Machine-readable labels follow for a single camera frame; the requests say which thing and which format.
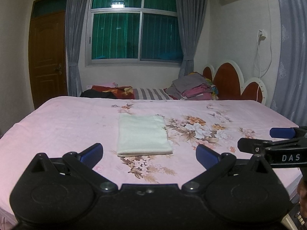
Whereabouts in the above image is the grey striped pillow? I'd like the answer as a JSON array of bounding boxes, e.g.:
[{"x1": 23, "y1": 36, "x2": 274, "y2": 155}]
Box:
[{"x1": 133, "y1": 88, "x2": 177, "y2": 100}]

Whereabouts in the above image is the brown wooden door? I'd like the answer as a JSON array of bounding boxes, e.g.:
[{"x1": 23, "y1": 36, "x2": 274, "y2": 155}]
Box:
[{"x1": 28, "y1": 0, "x2": 69, "y2": 110}]

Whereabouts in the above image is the black cloth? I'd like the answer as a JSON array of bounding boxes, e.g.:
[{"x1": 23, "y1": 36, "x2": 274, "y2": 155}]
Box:
[{"x1": 80, "y1": 89, "x2": 116, "y2": 99}]

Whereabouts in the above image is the white knit sweater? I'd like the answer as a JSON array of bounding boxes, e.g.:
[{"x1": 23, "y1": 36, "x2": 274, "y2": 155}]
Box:
[{"x1": 117, "y1": 113, "x2": 173, "y2": 157}]

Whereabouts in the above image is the red and white headboard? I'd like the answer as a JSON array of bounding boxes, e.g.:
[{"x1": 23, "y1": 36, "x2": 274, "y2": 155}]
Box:
[{"x1": 202, "y1": 60, "x2": 268, "y2": 105}]

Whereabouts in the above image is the pale blue patterned curtain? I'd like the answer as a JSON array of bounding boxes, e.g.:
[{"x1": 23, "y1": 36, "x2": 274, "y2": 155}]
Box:
[{"x1": 271, "y1": 0, "x2": 307, "y2": 127}]

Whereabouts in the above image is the red patterned blanket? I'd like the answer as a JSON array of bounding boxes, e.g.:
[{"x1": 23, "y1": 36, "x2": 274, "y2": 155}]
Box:
[{"x1": 92, "y1": 85, "x2": 135, "y2": 100}]

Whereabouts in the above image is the pile of folded clothes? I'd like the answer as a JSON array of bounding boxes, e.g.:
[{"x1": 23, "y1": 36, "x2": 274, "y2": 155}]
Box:
[{"x1": 164, "y1": 72, "x2": 219, "y2": 100}]

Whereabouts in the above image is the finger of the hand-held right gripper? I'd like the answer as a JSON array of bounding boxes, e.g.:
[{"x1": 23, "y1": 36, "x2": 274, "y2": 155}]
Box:
[
  {"x1": 237, "y1": 137, "x2": 276, "y2": 156},
  {"x1": 269, "y1": 126, "x2": 307, "y2": 140}
]

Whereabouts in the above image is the pink floral bed sheet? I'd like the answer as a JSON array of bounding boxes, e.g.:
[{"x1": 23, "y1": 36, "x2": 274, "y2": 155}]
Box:
[{"x1": 0, "y1": 96, "x2": 307, "y2": 224}]

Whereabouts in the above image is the grey curtain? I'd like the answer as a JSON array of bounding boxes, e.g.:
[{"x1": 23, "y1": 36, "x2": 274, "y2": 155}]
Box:
[
  {"x1": 174, "y1": 0, "x2": 209, "y2": 76},
  {"x1": 65, "y1": 0, "x2": 93, "y2": 98}
]

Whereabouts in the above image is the sliding window with green glass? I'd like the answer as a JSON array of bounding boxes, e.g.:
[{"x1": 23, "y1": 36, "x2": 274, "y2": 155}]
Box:
[{"x1": 85, "y1": 0, "x2": 184, "y2": 67}]

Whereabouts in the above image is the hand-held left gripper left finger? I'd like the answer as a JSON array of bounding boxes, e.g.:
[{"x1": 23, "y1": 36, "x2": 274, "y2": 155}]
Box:
[{"x1": 25, "y1": 143, "x2": 118, "y2": 193}]

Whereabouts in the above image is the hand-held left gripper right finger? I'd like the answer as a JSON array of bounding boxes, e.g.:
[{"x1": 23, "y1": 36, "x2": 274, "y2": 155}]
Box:
[{"x1": 182, "y1": 144, "x2": 277, "y2": 193}]

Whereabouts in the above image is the white cable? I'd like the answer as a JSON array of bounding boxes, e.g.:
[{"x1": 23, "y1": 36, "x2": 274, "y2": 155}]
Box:
[{"x1": 254, "y1": 0, "x2": 273, "y2": 102}]

